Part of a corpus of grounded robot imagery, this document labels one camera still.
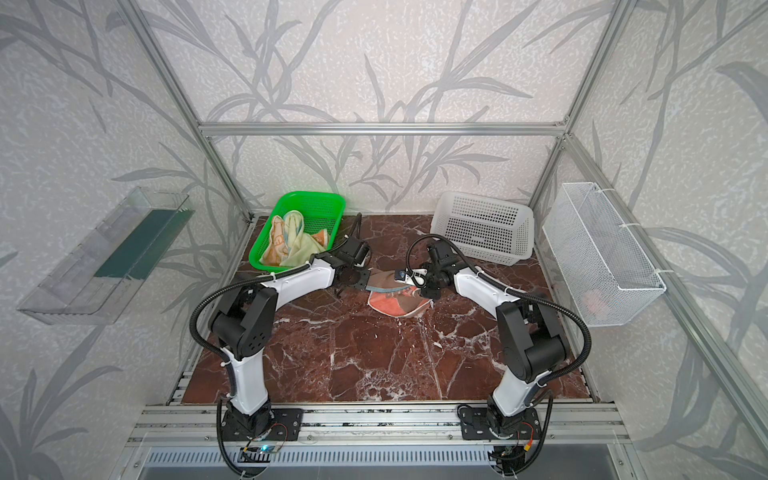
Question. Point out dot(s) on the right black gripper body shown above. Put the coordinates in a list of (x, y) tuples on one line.
[(429, 284)]

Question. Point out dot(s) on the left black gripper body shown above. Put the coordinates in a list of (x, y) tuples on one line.
[(352, 277)]

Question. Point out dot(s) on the pink brown bear towel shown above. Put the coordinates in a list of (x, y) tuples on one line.
[(394, 299)]

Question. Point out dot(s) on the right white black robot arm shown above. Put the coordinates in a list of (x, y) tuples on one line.
[(530, 332)]

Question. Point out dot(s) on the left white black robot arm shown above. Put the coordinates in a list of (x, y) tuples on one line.
[(244, 322)]

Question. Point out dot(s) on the yellow green towel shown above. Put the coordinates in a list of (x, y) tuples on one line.
[(301, 245)]

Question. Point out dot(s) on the green plastic basket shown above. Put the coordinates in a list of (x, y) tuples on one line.
[(320, 211)]

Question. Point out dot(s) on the white plastic basket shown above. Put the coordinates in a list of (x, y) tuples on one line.
[(484, 228)]

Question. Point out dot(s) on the peach patterned towel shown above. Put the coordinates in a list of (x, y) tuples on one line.
[(276, 250)]

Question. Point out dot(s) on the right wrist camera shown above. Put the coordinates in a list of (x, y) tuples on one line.
[(415, 277)]

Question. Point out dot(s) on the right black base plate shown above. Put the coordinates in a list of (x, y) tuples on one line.
[(488, 423)]

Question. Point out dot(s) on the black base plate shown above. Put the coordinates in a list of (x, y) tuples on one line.
[(281, 424), (488, 423)]

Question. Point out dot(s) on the white wire mesh basket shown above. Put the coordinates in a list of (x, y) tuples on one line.
[(608, 274)]

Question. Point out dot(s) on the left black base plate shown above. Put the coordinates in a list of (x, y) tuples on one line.
[(281, 424)]

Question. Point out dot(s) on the aluminium frame crossbar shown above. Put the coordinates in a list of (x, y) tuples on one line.
[(380, 129)]

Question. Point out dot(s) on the aluminium front rail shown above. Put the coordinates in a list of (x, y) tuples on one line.
[(367, 424)]

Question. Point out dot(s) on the clear plastic wall shelf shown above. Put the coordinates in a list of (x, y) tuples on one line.
[(95, 282)]

